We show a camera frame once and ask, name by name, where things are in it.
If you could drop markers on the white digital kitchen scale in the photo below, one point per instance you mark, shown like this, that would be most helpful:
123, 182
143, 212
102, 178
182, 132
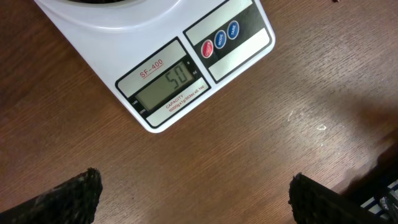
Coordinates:
162, 58

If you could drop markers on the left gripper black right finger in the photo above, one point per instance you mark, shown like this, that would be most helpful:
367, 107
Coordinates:
313, 203

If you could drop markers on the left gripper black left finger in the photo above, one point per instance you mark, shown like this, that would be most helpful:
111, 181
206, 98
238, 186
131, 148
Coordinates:
74, 201

